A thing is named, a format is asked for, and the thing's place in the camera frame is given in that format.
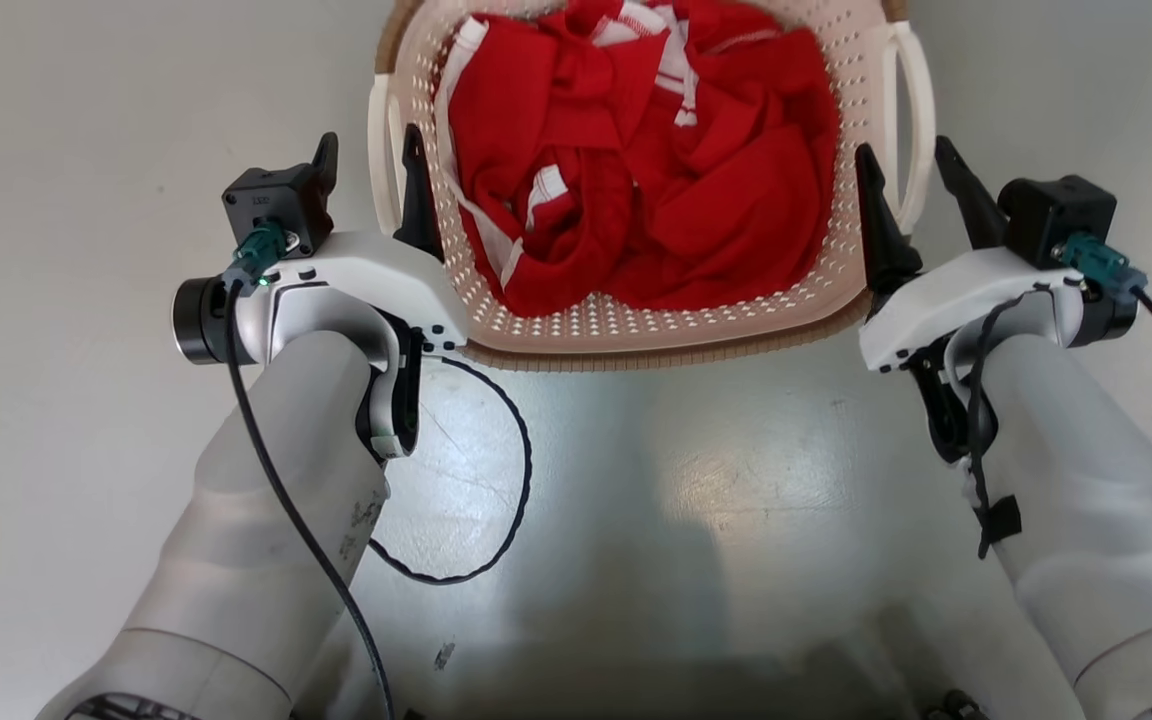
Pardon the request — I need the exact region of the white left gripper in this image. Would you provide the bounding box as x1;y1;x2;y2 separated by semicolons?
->
234;123;471;367

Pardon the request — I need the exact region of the cream perforated plastic laundry basket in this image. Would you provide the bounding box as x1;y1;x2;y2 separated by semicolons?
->
368;0;937;373

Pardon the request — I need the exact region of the left camera black cable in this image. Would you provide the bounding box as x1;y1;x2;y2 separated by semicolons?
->
222;224;399;720

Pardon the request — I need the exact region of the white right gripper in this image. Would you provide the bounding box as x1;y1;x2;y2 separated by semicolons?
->
853;134;1088;374

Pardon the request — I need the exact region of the camera black cable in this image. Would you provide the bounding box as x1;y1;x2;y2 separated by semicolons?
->
222;224;399;720
1056;232;1152;367

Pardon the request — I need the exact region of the looping black left gripper cable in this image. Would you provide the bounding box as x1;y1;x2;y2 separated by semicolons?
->
366;354;535;587

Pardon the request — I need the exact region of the red and white clothing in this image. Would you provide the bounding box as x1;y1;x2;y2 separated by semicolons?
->
433;0;840;319

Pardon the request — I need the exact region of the right camera black cable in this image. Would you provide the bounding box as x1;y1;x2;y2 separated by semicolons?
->
1056;232;1152;367

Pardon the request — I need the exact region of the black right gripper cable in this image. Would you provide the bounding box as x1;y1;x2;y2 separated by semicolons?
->
964;288;1049;561

